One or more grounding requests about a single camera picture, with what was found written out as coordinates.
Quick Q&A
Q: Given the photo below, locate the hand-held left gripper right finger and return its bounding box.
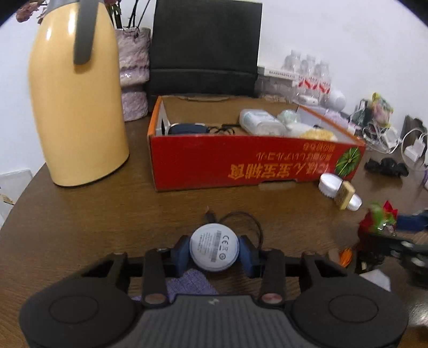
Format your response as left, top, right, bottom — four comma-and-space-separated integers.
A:
238, 235, 348, 307

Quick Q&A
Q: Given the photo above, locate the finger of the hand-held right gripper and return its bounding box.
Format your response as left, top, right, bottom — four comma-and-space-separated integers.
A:
396, 209, 428, 232
359, 232, 428, 268

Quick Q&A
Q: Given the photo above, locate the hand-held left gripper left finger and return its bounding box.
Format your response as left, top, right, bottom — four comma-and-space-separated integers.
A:
80, 235, 193, 308

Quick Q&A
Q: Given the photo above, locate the red artificial flower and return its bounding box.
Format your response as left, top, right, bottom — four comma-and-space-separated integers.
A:
359, 201, 398, 235

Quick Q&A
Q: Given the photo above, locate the white round charger with cable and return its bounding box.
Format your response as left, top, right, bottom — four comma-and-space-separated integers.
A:
189, 207, 265, 271

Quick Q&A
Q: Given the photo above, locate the red cardboard box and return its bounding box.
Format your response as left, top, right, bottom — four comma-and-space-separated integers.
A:
147, 95, 366, 192

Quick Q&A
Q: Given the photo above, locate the yellow plush toy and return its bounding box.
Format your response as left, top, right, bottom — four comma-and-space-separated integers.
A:
289, 122, 338, 141

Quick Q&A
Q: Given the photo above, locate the navy blue pouch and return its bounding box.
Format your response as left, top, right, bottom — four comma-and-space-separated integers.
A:
167, 123, 208, 135

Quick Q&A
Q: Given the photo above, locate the black usb cable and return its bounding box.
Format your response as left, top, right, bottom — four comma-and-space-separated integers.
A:
207, 124, 239, 135

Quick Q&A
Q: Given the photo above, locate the translucent green plastic bundle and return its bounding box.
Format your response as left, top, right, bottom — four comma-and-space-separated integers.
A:
277, 110, 301, 126

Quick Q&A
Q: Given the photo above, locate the purple woven pouch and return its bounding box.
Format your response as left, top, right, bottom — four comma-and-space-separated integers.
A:
132, 269, 218, 302

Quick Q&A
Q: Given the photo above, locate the small white tan jar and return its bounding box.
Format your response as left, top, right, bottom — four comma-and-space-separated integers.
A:
319, 173, 362, 211

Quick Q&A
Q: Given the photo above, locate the white charger plug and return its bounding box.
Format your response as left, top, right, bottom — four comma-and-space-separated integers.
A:
404, 140, 425, 161

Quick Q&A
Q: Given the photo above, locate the grey paper bag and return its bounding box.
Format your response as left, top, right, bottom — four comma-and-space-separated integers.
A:
403, 115, 428, 135

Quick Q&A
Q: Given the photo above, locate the yellow green snack bag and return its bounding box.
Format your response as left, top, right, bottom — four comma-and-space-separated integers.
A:
371, 93, 395, 128

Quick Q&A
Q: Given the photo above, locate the purple fluffy towel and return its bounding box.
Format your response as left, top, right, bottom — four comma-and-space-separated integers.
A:
324, 110, 349, 128

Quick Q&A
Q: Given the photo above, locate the white round speaker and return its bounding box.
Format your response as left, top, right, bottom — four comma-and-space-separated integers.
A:
326, 90, 346, 111

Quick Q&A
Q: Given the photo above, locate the clear water bottle red label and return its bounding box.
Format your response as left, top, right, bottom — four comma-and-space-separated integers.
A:
284, 50, 303, 101
299, 55, 318, 101
314, 60, 332, 104

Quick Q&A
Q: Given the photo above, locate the yellow thermos jug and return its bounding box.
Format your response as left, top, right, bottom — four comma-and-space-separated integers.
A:
28, 0, 130, 187

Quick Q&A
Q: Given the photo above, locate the clear plastic box white label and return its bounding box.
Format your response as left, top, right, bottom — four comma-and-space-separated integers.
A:
257, 67, 298, 101

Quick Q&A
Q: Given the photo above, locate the purple textured vase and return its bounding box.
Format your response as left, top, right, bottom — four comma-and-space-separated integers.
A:
115, 27, 152, 122

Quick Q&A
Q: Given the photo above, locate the black paper bag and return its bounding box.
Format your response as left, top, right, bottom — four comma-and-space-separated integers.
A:
147, 0, 263, 112

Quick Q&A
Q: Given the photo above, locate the white charging cable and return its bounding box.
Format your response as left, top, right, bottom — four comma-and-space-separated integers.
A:
399, 129, 428, 168

